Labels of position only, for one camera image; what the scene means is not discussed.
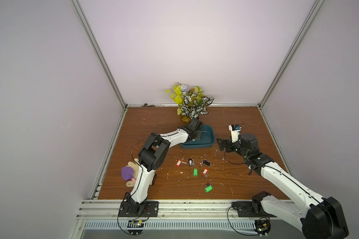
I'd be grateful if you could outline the teal storage box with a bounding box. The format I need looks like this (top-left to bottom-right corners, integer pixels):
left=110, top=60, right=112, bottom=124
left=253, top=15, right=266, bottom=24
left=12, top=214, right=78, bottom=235
left=180, top=125, right=215, bottom=149

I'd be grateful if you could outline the red tag key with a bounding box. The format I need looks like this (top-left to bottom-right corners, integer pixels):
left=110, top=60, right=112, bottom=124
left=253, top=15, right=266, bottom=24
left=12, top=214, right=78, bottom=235
left=202, top=168, right=208, bottom=177
left=176, top=160, right=187, bottom=167

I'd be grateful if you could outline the black tag key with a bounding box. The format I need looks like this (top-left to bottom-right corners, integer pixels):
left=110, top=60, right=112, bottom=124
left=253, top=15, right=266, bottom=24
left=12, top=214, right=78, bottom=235
left=188, top=158, right=195, bottom=167

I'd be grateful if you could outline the green tag key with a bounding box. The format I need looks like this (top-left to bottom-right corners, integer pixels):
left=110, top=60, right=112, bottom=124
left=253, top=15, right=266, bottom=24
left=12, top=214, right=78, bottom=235
left=193, top=168, right=198, bottom=177
left=204, top=183, right=213, bottom=193

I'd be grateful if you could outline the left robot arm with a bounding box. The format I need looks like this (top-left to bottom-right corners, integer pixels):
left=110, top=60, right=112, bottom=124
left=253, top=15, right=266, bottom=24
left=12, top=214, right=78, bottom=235
left=121, top=119, right=203, bottom=216

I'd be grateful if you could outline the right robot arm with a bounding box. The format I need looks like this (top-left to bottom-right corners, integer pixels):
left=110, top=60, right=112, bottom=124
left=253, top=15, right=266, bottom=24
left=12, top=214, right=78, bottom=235
left=217, top=133, right=350, bottom=239

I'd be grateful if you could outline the vase with artificial plant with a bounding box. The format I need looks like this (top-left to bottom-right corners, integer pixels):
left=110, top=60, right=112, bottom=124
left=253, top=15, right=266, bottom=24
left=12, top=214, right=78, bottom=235
left=165, top=82, right=214, bottom=123

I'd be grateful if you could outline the pink purple brush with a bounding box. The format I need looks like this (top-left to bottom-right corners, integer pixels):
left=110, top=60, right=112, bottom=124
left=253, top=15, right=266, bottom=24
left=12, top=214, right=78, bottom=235
left=121, top=166, right=136, bottom=183

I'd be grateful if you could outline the right controller board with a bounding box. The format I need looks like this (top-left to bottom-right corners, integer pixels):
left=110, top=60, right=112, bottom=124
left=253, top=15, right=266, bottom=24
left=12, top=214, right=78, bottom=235
left=254, top=218, right=271, bottom=237

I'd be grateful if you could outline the controller board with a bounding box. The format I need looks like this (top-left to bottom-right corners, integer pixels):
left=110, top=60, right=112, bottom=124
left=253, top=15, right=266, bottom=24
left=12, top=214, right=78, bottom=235
left=254, top=218, right=271, bottom=237
left=127, top=220, right=145, bottom=236

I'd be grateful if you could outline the left controller board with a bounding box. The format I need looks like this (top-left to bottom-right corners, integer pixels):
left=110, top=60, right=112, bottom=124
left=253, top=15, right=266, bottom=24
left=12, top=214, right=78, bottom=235
left=127, top=220, right=145, bottom=236

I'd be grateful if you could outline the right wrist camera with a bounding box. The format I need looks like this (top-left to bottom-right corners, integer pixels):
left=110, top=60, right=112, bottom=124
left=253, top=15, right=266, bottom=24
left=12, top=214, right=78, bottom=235
left=229, top=124, right=241, bottom=143

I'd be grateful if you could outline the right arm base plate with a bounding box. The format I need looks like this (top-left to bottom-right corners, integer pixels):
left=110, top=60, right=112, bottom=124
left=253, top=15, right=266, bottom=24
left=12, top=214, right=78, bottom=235
left=231, top=201, right=275, bottom=218

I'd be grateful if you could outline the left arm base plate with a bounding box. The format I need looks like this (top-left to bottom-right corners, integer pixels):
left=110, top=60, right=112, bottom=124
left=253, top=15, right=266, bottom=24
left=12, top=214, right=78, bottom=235
left=118, top=201, right=159, bottom=218

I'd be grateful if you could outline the aluminium front rail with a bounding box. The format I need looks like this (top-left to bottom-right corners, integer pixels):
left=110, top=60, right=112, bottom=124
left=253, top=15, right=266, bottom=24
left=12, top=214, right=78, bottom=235
left=76, top=199, right=322, bottom=221

